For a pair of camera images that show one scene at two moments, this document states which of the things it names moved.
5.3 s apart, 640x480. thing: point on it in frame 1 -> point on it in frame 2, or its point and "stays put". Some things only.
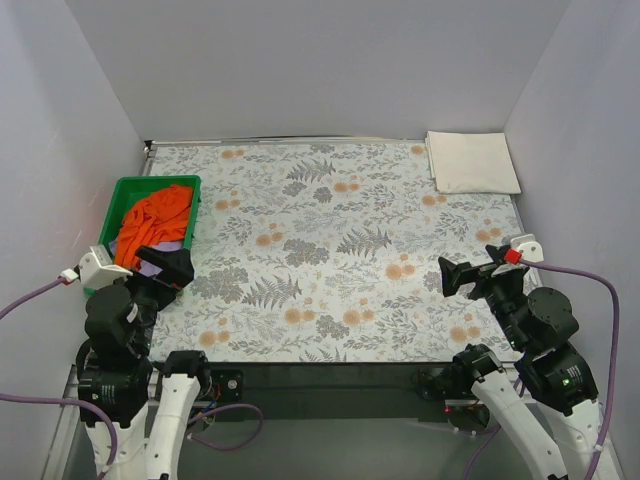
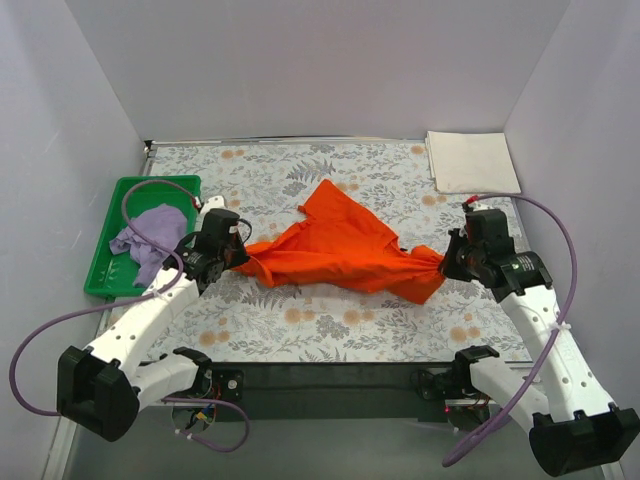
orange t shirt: (161, 215) -> (342, 240)
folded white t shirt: (471, 163) stays put
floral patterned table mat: (328, 251) stays put
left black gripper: (151, 278) -> (235, 247)
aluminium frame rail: (67, 422) stays put
